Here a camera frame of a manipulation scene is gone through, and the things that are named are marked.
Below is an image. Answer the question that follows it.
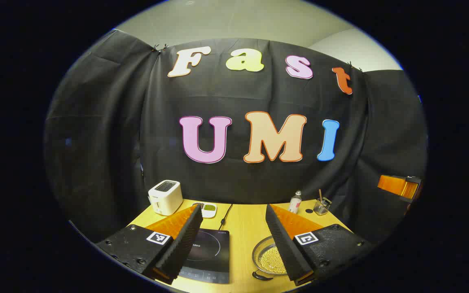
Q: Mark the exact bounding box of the black power cable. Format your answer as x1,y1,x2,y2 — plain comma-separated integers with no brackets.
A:
219,203,233,230

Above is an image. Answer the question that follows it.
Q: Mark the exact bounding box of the steel pot with soybeans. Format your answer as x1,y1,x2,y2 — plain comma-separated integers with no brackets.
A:
252,235,290,281

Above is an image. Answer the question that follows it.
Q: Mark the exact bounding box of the small clear bottle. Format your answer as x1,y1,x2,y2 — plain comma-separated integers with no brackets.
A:
288,190,302,214

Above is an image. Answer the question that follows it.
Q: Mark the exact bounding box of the white toaster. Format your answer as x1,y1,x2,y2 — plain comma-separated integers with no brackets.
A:
148,180,184,216

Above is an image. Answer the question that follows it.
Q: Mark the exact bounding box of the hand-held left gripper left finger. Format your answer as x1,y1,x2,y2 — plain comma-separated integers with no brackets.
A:
95,203,204,285

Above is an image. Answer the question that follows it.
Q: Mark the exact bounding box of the black backdrop cloth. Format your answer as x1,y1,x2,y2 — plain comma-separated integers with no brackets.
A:
43,29,428,245

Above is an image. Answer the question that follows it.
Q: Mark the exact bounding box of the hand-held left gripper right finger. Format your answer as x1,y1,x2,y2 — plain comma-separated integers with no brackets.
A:
265,203,375,286

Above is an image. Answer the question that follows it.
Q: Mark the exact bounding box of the glass jar with stick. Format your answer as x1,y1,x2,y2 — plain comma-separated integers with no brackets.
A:
313,189,333,216

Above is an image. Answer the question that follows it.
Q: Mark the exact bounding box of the white divided dish of beans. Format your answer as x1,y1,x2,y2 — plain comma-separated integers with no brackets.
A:
193,202,217,219

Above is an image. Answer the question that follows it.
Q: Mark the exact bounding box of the black induction cooktop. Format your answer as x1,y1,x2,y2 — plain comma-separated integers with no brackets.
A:
178,229,230,284

